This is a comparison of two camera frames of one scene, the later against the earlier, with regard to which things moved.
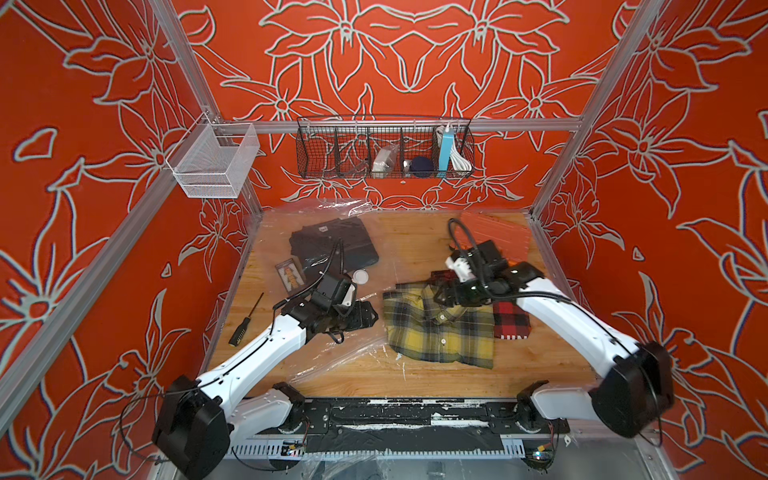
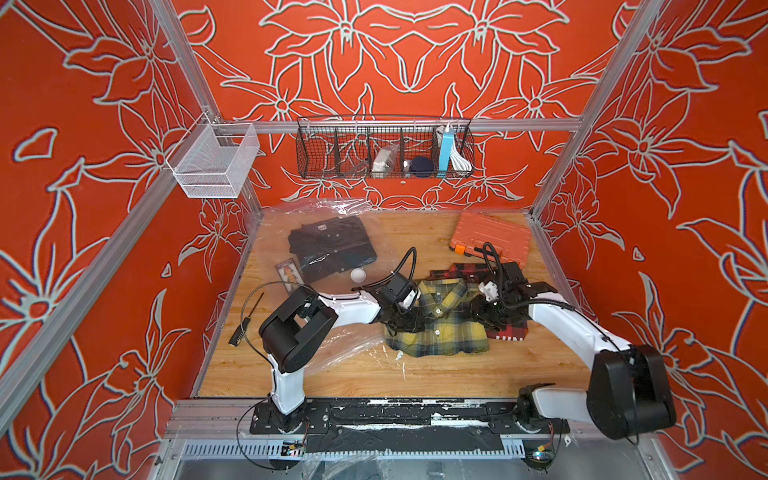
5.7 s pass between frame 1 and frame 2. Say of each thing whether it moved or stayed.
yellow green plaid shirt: moved
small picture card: stayed
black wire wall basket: stayed
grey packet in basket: stayed
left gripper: moved
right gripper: moved
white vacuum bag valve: stayed
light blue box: stayed
